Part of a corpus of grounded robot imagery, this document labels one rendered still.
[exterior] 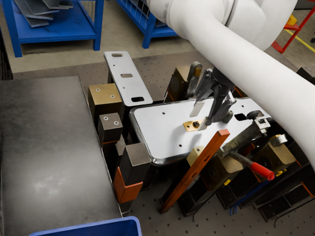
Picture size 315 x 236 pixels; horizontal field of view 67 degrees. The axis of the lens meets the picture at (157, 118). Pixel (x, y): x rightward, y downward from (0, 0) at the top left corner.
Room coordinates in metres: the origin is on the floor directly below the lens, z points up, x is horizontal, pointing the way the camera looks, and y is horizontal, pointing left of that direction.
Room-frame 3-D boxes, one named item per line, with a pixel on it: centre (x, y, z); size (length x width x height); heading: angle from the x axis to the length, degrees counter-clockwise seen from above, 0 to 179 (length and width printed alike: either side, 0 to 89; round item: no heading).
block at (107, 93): (0.48, 0.17, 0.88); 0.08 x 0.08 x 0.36; 39
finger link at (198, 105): (0.57, -0.11, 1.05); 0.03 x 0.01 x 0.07; 129
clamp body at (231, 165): (0.41, -0.24, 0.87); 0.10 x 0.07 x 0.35; 39
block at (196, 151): (0.41, -0.14, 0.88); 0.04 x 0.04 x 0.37; 39
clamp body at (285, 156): (0.50, -0.39, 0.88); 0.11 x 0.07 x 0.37; 39
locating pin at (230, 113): (0.63, -0.22, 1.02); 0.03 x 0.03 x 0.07
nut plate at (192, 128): (0.55, -0.13, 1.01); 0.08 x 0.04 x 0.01; 129
